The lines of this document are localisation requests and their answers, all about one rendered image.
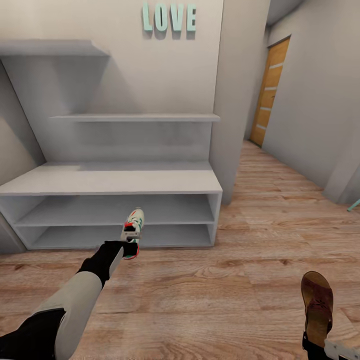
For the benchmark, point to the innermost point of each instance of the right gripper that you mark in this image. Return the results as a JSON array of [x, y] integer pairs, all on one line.
[[315, 352]]

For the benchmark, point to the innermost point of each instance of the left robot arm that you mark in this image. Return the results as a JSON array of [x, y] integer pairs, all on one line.
[[54, 329]]

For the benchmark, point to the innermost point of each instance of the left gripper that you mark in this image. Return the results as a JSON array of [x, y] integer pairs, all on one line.
[[131, 248]]

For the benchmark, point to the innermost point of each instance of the gym shoe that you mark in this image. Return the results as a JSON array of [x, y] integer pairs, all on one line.
[[134, 223]]

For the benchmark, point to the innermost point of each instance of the decorative sign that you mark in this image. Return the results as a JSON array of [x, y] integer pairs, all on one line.
[[161, 17]]

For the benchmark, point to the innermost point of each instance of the sandal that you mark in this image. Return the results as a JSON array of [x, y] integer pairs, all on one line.
[[318, 300]]

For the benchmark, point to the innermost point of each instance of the door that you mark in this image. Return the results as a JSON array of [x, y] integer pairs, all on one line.
[[271, 77]]

